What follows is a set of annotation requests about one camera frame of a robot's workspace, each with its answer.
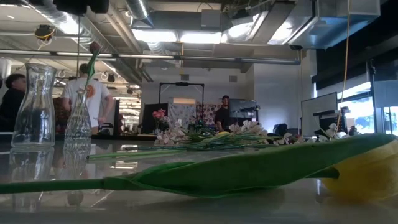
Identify round silver ceiling duct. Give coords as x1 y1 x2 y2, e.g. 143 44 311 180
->
124 0 154 28

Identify white board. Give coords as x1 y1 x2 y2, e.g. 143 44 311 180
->
300 91 339 138

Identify grey ceiling box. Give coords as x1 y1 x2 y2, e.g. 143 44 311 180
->
201 9 222 29

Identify long ceiling light strip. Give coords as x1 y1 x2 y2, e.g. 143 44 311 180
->
46 12 85 35

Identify pink background flowers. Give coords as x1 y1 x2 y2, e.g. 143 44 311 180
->
151 108 167 133

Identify rectangular metal ceiling duct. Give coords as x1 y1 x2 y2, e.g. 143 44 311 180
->
287 0 381 50

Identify bright window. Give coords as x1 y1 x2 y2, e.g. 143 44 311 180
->
337 81 398 138

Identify black equipment rack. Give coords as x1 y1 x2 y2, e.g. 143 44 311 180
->
313 107 351 136

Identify dark red artificial tulip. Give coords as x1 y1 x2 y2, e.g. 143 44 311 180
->
74 41 102 138

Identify yellow hanging cable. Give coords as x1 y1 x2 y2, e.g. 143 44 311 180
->
335 0 351 133

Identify ribbed clear glass vase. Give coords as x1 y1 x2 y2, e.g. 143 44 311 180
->
63 88 93 141

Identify smooth clear glass carafe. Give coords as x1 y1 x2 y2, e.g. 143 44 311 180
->
11 63 58 149

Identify yellow black cable reel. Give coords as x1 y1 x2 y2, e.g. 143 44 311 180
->
34 24 57 42

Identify black office chair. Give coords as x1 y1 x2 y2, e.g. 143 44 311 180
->
267 123 289 138

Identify black monitor machine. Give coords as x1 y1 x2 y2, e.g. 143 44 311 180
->
228 98 261 125

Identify floral patterned cloth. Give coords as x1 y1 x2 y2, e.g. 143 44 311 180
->
195 103 218 127

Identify black panel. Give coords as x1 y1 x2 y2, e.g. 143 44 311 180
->
141 103 169 134

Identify bright ceiling light panel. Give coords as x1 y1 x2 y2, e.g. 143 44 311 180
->
179 30 223 44
132 29 178 44

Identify long grey ceiling pipe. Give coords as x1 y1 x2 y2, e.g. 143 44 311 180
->
0 49 302 65

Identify person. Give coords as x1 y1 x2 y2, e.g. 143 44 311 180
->
61 63 115 135
0 73 27 133
214 95 233 131

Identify slanted silver duct panel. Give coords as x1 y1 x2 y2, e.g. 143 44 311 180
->
221 1 296 44

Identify black gantry frame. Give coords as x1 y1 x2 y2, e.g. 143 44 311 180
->
158 82 205 105

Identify black vertical stand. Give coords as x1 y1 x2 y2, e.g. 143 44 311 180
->
368 58 379 134

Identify white patterned cloth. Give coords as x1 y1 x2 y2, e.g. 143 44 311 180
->
167 103 197 131

